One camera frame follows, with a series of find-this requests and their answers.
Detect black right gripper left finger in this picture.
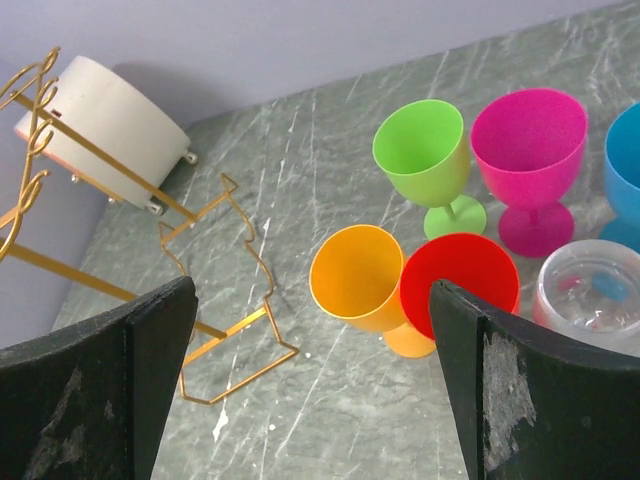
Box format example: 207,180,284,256
1,276,198,479

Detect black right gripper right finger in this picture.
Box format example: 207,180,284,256
429,280,639,479

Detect clear wine glass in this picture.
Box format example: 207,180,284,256
533,239,639,357

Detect red wine glass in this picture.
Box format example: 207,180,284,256
399,232,520,340

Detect orange wine glass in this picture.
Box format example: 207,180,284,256
309,224,436,359

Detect pink wine glass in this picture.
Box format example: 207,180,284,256
470,87,589,258

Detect blue wine glass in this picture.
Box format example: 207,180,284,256
599,103,640,252

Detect green wine glass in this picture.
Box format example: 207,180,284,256
372,99,487,240

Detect round white drawer cabinet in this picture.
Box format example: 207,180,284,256
44,56,198,216

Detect gold wire glass rack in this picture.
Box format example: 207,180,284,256
1,48,299,405

